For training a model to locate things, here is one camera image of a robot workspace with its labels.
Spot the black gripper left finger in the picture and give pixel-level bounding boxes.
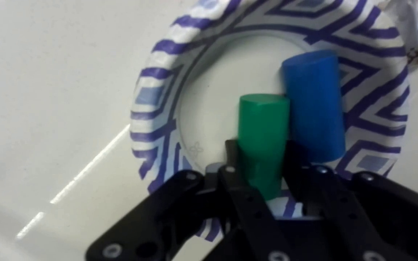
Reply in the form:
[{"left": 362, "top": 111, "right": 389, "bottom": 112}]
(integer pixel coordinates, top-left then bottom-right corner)
[{"left": 84, "top": 140, "right": 296, "bottom": 261}]

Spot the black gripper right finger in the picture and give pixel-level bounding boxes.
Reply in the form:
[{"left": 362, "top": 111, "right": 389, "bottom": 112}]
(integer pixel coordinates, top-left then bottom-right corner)
[{"left": 283, "top": 141, "right": 418, "bottom": 261}]

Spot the green cylinder block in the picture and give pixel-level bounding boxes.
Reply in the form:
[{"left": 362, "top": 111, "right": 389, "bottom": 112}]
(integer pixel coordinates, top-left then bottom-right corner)
[{"left": 238, "top": 95, "right": 290, "bottom": 201}]

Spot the blue cylinder block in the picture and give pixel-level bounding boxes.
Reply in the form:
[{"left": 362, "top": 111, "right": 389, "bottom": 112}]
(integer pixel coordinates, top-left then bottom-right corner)
[{"left": 281, "top": 51, "right": 345, "bottom": 163}]

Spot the blue patterned paper bowl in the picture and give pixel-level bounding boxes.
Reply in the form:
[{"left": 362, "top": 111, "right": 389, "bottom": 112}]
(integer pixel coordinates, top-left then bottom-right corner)
[{"left": 130, "top": 0, "right": 409, "bottom": 191}]

